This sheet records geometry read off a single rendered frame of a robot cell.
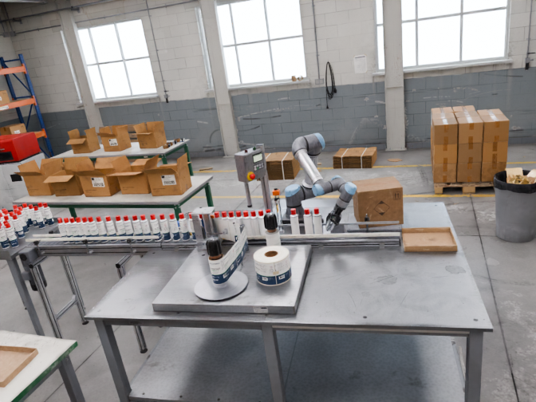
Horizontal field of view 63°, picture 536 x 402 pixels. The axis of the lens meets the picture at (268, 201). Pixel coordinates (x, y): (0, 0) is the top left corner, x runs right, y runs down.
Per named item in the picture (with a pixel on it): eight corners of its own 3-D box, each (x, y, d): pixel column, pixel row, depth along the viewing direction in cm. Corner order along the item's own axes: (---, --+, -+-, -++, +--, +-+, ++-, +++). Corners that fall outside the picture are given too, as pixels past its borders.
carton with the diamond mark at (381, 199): (359, 228, 299) (356, 191, 290) (353, 215, 322) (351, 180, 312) (403, 223, 297) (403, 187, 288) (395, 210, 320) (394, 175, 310)
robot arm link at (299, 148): (285, 136, 293) (318, 190, 266) (301, 132, 296) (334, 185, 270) (284, 148, 302) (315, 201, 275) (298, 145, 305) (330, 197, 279)
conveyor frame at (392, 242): (161, 250, 314) (159, 244, 312) (167, 242, 324) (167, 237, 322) (400, 246, 273) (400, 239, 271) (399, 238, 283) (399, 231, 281)
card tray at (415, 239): (404, 251, 265) (403, 246, 264) (401, 233, 289) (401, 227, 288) (457, 251, 258) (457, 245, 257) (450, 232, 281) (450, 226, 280)
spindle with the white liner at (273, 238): (267, 261, 267) (260, 216, 256) (269, 254, 275) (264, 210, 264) (281, 261, 264) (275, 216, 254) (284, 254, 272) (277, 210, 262)
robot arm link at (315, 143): (296, 195, 333) (299, 133, 298) (313, 190, 337) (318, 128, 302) (303, 204, 324) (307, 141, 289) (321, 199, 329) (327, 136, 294)
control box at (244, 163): (238, 181, 291) (233, 153, 285) (257, 174, 302) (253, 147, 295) (247, 183, 284) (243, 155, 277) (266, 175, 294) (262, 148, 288)
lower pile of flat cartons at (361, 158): (333, 168, 717) (331, 156, 710) (340, 159, 763) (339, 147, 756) (372, 168, 692) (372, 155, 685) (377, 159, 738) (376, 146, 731)
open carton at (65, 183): (45, 201, 486) (35, 169, 474) (71, 187, 526) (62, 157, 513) (75, 199, 476) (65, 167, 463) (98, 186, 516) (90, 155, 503)
